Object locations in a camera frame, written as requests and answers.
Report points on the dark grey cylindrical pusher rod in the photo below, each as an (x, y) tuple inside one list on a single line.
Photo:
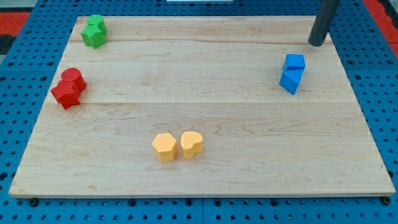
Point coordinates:
[(322, 23)]

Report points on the blue cube block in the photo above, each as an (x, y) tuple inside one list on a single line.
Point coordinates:
[(294, 62)]

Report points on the blue triangular prism block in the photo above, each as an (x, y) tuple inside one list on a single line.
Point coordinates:
[(290, 80)]

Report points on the yellow heart block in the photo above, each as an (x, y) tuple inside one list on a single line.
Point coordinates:
[(191, 143)]

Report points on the light wooden board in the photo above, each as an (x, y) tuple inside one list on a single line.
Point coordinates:
[(218, 76)]

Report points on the yellow hexagon block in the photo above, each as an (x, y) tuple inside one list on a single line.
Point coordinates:
[(165, 147)]

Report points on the green cylinder block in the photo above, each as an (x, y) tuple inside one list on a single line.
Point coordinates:
[(97, 20)]

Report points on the green star block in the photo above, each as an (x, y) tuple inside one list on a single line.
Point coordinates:
[(93, 36)]

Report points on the red cylinder block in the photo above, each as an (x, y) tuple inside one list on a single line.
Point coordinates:
[(74, 75)]

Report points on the red star block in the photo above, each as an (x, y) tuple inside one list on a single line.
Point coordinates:
[(66, 93)]

